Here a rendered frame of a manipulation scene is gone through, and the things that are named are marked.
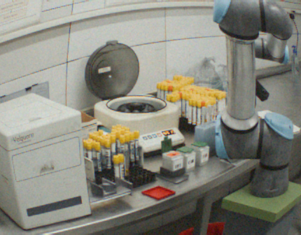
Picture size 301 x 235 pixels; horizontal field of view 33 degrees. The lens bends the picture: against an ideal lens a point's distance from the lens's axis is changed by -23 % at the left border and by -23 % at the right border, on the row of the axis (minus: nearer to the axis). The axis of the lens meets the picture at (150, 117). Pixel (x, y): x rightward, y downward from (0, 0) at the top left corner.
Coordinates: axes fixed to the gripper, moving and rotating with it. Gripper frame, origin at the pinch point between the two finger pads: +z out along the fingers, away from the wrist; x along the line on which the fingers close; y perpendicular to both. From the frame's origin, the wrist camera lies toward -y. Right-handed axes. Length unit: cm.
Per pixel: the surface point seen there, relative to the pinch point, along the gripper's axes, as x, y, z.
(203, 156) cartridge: 10.3, 10.7, 9.4
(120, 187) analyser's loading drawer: 45.9, 8.7, 8.8
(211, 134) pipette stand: 1.8, 15.0, 5.5
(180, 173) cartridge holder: 22.7, 8.4, 10.9
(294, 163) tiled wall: -173, 69, 86
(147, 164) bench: 20.8, 24.5, 12.7
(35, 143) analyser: 78, 4, -13
